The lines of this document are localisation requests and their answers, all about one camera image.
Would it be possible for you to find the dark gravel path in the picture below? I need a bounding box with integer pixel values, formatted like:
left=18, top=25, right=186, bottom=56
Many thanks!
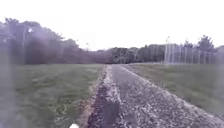
left=84, top=63, right=224, bottom=128

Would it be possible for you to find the row of trees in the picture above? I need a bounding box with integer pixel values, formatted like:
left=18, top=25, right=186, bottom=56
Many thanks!
left=0, top=17, right=224, bottom=66

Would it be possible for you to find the grass verge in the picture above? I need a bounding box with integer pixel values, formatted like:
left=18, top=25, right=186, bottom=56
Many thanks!
left=0, top=63, right=107, bottom=128

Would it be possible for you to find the robot's own part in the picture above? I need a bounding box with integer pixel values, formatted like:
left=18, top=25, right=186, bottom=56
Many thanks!
left=68, top=123, right=81, bottom=128

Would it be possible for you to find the grass sports field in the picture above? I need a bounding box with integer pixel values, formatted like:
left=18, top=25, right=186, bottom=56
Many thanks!
left=122, top=61, right=224, bottom=118

